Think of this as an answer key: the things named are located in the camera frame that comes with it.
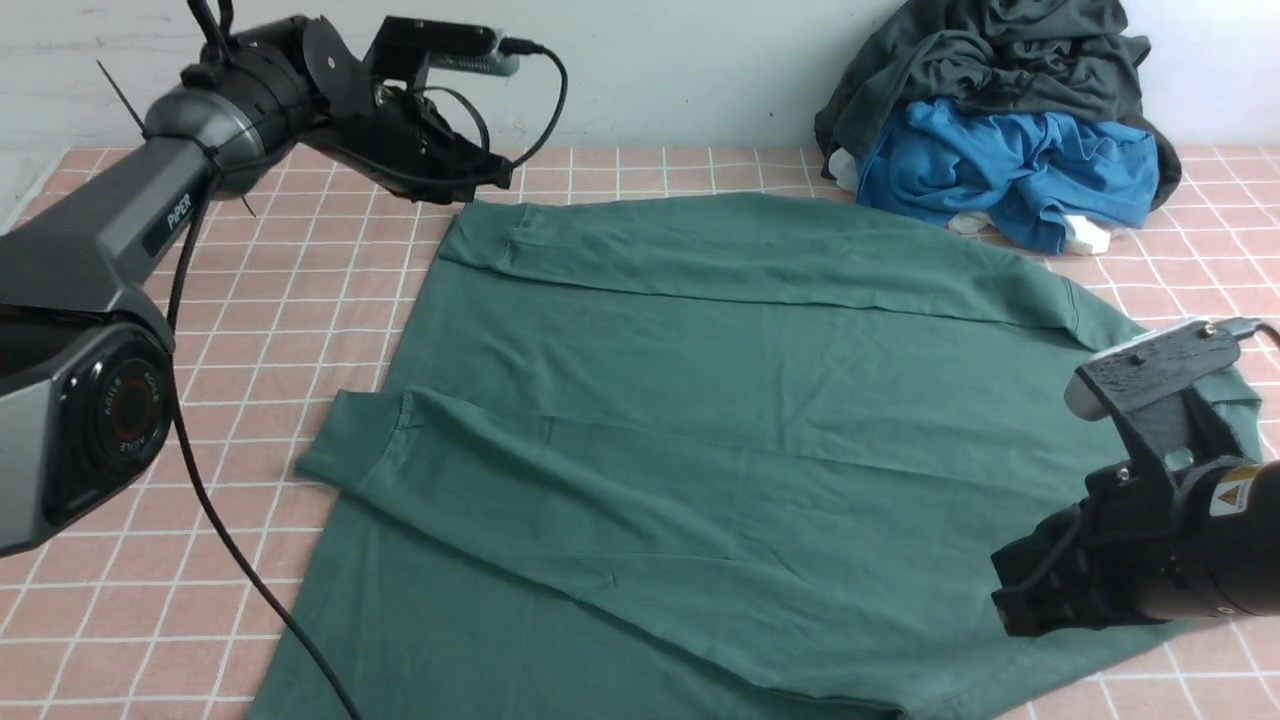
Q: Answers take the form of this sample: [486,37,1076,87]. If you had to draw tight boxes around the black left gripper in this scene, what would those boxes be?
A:
[300,17,515,205]

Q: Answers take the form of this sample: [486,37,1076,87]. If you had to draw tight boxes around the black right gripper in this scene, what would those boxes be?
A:
[991,462,1216,638]

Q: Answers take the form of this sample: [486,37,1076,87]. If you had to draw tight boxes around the green long sleeve shirt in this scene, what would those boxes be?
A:
[246,193,1263,720]

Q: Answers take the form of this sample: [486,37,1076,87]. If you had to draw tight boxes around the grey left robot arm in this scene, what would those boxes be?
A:
[1,1,518,556]

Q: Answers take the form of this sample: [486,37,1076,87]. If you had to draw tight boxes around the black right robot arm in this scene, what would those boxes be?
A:
[991,457,1279,638]

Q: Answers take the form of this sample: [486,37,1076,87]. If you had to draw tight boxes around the pink checkered tablecloth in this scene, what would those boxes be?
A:
[1,146,1279,719]

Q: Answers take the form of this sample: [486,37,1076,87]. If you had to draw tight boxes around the blue crumpled garment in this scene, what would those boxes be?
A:
[856,97,1160,255]

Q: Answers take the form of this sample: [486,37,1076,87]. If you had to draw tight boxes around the dark grey crumpled garment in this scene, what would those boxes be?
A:
[814,1,1181,208]

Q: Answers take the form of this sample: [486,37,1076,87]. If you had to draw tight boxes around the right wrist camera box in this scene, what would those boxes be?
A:
[1064,318,1263,480]

